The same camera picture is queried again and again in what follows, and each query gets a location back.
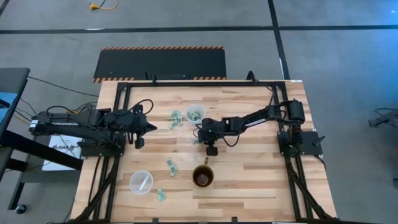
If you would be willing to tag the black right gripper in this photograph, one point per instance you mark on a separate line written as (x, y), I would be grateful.
(214, 129)

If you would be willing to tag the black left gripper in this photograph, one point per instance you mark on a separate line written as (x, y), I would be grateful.
(135, 121)

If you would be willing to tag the clear round plastic container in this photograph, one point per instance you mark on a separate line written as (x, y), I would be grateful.
(188, 109)
(135, 186)

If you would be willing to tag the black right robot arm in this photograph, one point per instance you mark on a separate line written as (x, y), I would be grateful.
(258, 119)

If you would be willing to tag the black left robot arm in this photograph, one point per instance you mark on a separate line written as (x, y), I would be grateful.
(62, 124)

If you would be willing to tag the teal green glazed ceramic vase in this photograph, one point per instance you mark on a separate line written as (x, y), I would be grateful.
(202, 179)

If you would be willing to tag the black power strip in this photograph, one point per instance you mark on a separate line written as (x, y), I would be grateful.
(171, 76)

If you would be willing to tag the black hazard striped floor mat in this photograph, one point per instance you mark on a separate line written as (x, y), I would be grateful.
(161, 63)

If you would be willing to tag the white printed paper sheet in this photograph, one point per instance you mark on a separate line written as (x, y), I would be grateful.
(62, 161)

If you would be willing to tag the black floor tape strip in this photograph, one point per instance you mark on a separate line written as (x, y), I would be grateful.
(279, 40)
(155, 30)

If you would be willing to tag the black side desk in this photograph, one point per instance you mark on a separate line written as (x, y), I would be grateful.
(14, 81)

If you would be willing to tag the blue panel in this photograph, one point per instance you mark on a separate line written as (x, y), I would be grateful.
(6, 105)

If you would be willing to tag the black caster wheel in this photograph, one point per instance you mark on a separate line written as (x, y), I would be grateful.
(20, 209)

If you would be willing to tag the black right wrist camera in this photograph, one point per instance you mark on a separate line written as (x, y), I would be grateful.
(212, 151)

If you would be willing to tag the black aluminium table frame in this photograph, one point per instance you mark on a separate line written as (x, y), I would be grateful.
(202, 84)

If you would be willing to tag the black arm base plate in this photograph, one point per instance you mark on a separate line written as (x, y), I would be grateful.
(102, 152)
(311, 140)

